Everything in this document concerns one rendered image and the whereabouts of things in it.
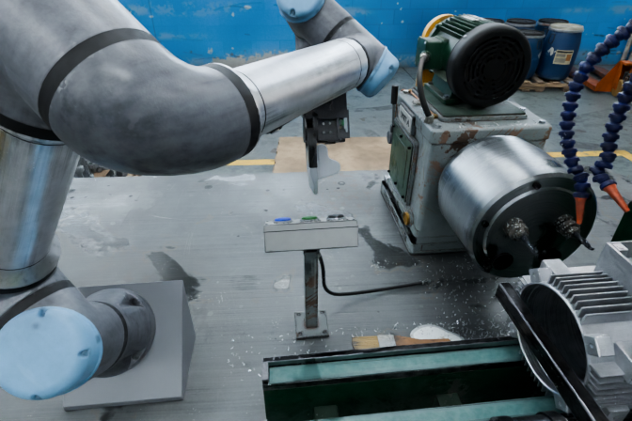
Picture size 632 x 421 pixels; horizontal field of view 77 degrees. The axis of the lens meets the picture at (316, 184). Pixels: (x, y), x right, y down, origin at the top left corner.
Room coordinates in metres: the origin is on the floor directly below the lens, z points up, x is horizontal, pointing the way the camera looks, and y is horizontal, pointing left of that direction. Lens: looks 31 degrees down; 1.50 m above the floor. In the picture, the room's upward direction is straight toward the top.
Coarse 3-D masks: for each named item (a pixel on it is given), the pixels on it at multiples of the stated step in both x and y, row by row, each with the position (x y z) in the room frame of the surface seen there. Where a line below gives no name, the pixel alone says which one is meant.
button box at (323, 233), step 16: (272, 224) 0.57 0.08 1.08; (288, 224) 0.57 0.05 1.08; (304, 224) 0.57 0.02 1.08; (320, 224) 0.57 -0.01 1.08; (336, 224) 0.57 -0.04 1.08; (352, 224) 0.58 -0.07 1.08; (272, 240) 0.55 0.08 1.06; (288, 240) 0.55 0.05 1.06; (304, 240) 0.56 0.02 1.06; (320, 240) 0.56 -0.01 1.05; (336, 240) 0.56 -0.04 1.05; (352, 240) 0.56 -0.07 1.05
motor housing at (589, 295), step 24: (528, 288) 0.45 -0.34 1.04; (552, 288) 0.41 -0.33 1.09; (576, 288) 0.39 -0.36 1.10; (600, 288) 0.39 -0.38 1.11; (552, 312) 0.46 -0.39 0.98; (576, 312) 0.36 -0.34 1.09; (600, 312) 0.36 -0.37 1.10; (624, 312) 0.35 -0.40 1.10; (552, 336) 0.43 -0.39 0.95; (576, 336) 0.43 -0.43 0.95; (624, 336) 0.34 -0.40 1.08; (528, 360) 0.40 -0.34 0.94; (576, 360) 0.40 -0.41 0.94; (600, 360) 0.32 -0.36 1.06; (552, 384) 0.35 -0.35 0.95; (600, 384) 0.30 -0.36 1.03; (624, 384) 0.30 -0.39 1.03
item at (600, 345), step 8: (536, 272) 0.44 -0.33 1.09; (544, 272) 0.44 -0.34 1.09; (536, 280) 0.44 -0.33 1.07; (544, 280) 0.43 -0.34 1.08; (512, 328) 0.45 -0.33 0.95; (512, 336) 0.44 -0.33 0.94; (584, 336) 0.33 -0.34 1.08; (592, 336) 0.32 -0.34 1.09; (600, 336) 0.32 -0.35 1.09; (608, 336) 0.32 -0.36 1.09; (592, 344) 0.32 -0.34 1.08; (600, 344) 0.32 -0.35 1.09; (608, 344) 0.32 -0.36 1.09; (592, 352) 0.31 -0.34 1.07; (600, 352) 0.31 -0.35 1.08; (608, 352) 0.31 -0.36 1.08; (560, 400) 0.32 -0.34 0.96; (560, 408) 0.32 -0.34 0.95; (568, 408) 0.31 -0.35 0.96
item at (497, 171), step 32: (480, 160) 0.71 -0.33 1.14; (512, 160) 0.67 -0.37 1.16; (544, 160) 0.66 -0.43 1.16; (448, 192) 0.71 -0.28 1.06; (480, 192) 0.63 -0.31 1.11; (512, 192) 0.60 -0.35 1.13; (544, 192) 0.60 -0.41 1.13; (480, 224) 0.59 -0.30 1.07; (512, 224) 0.58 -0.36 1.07; (544, 224) 0.60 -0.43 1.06; (576, 224) 0.58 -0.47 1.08; (480, 256) 0.59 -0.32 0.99; (512, 256) 0.59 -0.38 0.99; (544, 256) 0.60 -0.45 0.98
